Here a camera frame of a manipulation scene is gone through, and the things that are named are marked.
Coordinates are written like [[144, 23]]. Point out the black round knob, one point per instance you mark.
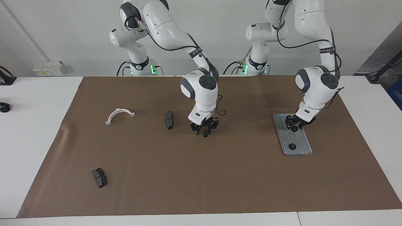
[[4, 107]]

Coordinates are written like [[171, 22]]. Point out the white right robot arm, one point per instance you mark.
[[163, 25]]

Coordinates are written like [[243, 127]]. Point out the white wall socket box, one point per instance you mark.
[[47, 69]]

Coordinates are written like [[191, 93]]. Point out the black stand pole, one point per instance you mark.
[[375, 78]]

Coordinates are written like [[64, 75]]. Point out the silver metal tray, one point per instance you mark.
[[301, 147]]

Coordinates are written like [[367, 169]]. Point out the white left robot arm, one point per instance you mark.
[[314, 25]]

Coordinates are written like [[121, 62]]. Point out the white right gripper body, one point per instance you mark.
[[201, 115]]

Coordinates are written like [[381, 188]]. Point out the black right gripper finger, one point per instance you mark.
[[213, 123], [196, 127]]

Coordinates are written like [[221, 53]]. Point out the grey brake pad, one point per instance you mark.
[[169, 120], [99, 178]]

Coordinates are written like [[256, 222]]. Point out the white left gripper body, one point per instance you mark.
[[306, 112]]

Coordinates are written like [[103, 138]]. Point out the brown paper table mat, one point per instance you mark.
[[220, 188]]

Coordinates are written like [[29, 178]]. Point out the blue crate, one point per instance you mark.
[[397, 94]]

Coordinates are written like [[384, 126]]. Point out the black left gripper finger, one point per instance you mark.
[[305, 124], [290, 121]]

